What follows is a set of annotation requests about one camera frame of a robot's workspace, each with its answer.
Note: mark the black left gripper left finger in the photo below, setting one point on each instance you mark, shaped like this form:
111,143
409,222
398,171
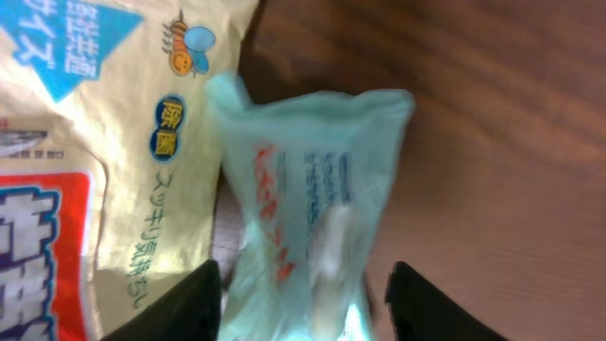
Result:
190,311

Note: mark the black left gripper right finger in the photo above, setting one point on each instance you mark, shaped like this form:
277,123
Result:
421,312

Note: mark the yellow snack bag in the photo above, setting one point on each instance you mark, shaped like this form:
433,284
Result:
109,166

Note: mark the teal wet wipes pack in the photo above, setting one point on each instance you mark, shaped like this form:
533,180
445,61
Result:
313,176

